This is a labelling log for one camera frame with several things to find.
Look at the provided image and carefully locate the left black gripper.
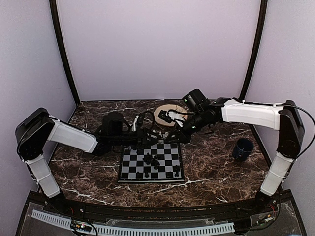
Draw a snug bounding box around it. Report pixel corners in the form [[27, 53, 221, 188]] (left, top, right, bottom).
[[110, 126, 161, 150]]

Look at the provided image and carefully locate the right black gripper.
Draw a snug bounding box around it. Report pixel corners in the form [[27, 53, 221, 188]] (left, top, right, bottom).
[[166, 110, 207, 143]]

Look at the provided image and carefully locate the black white chess board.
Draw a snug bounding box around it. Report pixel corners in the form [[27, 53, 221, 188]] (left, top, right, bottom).
[[118, 143, 185, 183]]

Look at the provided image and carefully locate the black chess piece corner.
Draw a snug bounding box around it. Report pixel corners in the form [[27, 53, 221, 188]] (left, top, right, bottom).
[[173, 165, 180, 177]]

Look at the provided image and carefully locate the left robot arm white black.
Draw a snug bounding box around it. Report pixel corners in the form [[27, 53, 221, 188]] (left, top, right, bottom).
[[15, 108, 162, 214]]

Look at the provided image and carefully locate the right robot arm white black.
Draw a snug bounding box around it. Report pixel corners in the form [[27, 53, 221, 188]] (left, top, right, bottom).
[[158, 88, 305, 213]]

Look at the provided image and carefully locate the pile of black chess pieces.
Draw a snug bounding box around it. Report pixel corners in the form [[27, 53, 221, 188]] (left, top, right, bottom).
[[136, 149, 160, 172]]

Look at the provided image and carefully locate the beige bird painted plate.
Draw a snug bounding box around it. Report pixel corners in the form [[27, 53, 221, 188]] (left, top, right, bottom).
[[154, 104, 188, 127]]

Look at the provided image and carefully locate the dark blue mug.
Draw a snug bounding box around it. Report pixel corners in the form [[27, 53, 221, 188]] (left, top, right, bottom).
[[232, 138, 254, 162]]

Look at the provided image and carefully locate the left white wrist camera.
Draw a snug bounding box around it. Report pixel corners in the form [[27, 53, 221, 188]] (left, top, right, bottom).
[[131, 115, 142, 132]]

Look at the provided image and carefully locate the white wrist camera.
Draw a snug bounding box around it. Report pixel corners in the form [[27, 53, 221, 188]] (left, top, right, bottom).
[[157, 110, 186, 127], [131, 115, 142, 132]]

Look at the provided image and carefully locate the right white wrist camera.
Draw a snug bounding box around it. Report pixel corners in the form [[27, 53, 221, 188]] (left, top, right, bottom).
[[157, 110, 186, 127]]

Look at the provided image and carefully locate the white slotted cable duct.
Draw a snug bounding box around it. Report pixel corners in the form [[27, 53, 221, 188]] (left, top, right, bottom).
[[31, 210, 235, 236]]

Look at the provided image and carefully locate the right black frame post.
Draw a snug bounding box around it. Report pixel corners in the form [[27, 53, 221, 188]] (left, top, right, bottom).
[[239, 0, 268, 100]]

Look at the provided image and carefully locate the black frame post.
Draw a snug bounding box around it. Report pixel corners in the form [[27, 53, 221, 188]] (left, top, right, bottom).
[[239, 0, 268, 100], [49, 0, 81, 106]]

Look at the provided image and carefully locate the left black frame post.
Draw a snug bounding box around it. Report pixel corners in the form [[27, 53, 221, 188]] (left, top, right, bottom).
[[49, 0, 81, 106]]

